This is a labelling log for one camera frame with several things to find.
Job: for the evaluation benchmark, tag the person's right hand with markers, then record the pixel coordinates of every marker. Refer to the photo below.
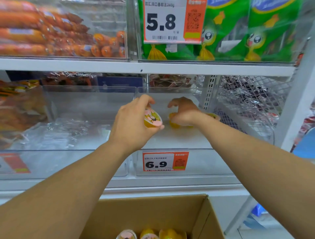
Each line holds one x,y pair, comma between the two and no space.
187,113

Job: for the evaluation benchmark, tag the person's left hand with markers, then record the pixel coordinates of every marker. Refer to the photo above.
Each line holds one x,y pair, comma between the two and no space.
128,125

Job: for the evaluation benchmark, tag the yellow jelly cup pink lid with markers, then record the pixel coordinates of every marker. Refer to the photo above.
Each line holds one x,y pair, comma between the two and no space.
152,119
173,124

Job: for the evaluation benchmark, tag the cluster of yellow jelly cups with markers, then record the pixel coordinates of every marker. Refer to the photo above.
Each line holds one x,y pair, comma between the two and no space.
213,116

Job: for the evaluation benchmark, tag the brown cardboard box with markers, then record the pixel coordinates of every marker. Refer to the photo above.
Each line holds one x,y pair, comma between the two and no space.
147,211

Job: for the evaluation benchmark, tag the pile of yellow jelly cups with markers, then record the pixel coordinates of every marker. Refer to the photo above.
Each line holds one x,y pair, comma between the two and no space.
169,235

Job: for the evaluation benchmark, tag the person's left forearm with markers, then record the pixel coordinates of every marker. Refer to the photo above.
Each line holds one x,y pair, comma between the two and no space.
61,194

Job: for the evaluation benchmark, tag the person's right forearm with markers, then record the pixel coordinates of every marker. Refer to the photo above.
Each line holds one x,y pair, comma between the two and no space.
265,172

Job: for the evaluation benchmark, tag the pile of brown sachets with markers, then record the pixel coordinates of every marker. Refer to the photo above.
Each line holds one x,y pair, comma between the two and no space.
169,80

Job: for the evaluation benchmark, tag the dark blue card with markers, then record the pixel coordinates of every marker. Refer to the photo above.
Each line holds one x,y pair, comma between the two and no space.
120,81

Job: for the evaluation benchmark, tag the orange white price tag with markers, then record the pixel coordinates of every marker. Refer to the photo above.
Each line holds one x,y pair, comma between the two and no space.
17,162
160,22
157,163

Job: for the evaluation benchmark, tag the crumpled clear plastic bag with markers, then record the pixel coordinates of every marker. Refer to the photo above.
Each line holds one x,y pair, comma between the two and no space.
69,133

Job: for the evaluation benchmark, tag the green sausage packet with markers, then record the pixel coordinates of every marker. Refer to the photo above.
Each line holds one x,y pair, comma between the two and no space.
172,53
226,24
275,32

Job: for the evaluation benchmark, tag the pile of silver foil packets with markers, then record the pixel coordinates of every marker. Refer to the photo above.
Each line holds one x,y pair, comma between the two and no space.
248,93

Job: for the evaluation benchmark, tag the pile of red snack packets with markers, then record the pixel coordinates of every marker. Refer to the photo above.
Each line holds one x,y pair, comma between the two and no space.
69,78

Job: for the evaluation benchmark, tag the pile of orange snack packets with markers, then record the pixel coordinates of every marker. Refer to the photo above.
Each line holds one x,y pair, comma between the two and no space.
19,110

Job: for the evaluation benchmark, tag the blue snack bags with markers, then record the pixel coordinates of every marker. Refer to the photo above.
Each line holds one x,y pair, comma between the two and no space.
257,210

